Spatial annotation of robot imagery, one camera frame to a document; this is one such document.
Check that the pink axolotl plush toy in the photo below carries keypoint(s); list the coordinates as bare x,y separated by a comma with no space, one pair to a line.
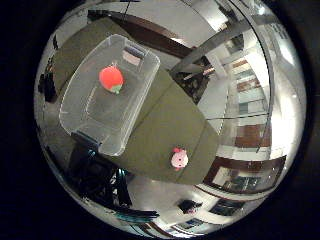
179,159

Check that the black bag on floor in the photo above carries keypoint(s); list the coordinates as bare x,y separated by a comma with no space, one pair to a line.
188,205

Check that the red strawberry plush toy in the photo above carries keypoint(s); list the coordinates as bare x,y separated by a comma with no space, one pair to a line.
111,78

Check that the grey metal frame beam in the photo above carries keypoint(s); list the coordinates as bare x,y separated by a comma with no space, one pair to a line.
213,42

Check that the clear plastic storage container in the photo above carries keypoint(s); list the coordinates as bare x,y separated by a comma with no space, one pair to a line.
100,113

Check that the wood framed glass window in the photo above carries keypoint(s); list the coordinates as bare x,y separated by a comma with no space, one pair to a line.
246,164

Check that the black metal equipment stand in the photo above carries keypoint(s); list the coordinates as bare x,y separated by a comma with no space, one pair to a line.
96,180

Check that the olive green table cloth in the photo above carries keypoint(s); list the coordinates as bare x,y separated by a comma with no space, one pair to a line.
166,133

